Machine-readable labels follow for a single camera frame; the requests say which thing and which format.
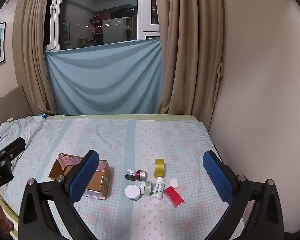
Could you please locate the white framed window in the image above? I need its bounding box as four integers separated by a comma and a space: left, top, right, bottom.
44, 0, 161, 52

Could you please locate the blue checkered floral blanket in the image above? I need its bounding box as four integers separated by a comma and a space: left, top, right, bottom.
0, 116, 243, 240

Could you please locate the red rectangular box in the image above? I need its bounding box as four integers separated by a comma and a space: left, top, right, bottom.
164, 185, 185, 208

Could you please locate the brown cardboard box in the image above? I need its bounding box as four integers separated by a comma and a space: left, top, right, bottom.
49, 152, 112, 200

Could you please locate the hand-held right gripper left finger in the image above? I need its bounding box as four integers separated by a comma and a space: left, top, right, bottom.
18, 150, 100, 240

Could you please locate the beige padded headboard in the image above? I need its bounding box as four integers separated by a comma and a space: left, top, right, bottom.
0, 85, 33, 133

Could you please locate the pink patterned box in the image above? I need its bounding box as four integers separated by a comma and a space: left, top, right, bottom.
57, 154, 84, 172

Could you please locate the yellow tape roll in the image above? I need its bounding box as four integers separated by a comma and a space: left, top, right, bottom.
154, 158, 166, 178

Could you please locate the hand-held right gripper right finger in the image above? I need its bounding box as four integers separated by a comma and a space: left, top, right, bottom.
202, 150, 284, 240

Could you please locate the white pill bottle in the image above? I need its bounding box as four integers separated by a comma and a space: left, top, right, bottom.
151, 177, 165, 200

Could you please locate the light blue hanging cloth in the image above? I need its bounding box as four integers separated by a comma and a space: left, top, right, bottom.
44, 37, 163, 116

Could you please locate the pale green bed sheet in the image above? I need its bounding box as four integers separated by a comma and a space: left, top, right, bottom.
47, 114, 198, 122

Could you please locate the beige curtain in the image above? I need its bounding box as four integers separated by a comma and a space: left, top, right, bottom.
155, 0, 224, 130
12, 0, 65, 116

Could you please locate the light blue crumpled duvet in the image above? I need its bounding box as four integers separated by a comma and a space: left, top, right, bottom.
0, 116, 48, 161

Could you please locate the pale green jar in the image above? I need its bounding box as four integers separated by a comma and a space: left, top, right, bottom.
140, 180, 153, 195

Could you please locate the black and white jar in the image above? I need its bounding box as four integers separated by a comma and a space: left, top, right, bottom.
125, 169, 137, 181

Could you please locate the white lid cream jar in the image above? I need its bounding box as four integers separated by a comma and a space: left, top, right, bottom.
124, 184, 141, 201

